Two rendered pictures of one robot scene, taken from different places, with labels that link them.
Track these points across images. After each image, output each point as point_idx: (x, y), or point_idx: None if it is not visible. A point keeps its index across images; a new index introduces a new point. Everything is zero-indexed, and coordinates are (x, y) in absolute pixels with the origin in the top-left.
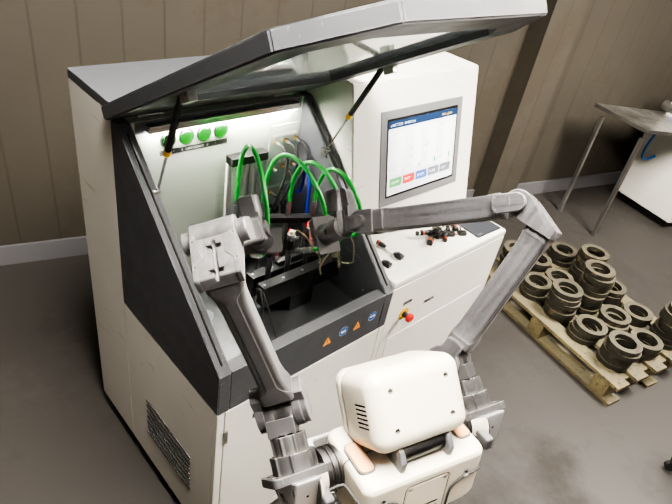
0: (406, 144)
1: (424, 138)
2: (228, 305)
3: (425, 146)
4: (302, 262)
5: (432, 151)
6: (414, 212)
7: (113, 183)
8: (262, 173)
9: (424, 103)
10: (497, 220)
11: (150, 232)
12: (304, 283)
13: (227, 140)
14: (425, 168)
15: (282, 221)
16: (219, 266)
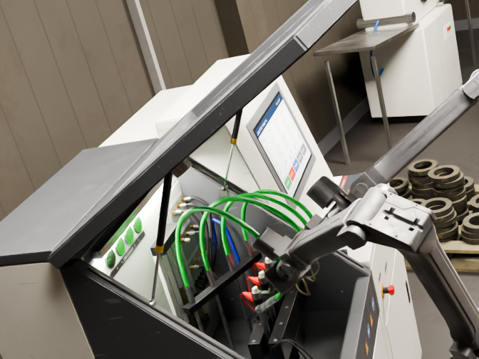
0: (274, 144)
1: (279, 132)
2: (433, 253)
3: (284, 139)
4: (277, 303)
5: (290, 140)
6: (403, 148)
7: (84, 338)
8: (236, 217)
9: (261, 102)
10: (470, 108)
11: (170, 348)
12: (296, 319)
13: (145, 232)
14: (295, 158)
15: (233, 278)
16: (413, 221)
